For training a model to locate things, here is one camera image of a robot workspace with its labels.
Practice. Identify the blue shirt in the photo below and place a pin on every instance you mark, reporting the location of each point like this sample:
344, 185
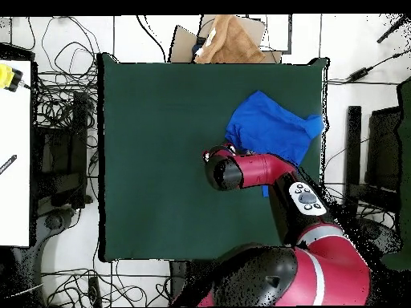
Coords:
266, 128

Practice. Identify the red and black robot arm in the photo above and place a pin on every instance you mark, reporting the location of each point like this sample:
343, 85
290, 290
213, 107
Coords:
263, 170

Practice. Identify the dark green table cloth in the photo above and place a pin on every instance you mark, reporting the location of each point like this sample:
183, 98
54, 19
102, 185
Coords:
144, 160

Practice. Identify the cardboard box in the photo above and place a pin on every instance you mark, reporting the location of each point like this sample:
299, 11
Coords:
183, 45

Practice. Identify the brown towel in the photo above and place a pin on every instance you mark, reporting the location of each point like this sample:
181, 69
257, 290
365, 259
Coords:
231, 45

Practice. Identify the black chair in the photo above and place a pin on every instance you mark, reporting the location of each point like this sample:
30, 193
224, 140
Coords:
383, 147

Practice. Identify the white table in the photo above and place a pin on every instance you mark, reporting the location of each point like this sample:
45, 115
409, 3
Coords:
14, 144

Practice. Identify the black marker pen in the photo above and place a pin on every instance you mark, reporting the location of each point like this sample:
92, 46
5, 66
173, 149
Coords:
8, 164

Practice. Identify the yellow and black tool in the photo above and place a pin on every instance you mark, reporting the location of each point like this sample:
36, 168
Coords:
6, 77

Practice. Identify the black rod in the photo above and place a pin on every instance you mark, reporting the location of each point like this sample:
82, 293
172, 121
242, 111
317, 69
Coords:
393, 29

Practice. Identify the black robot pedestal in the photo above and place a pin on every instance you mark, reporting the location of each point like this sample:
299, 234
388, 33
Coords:
178, 279

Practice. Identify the black metal frame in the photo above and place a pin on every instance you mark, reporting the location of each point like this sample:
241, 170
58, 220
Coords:
78, 144

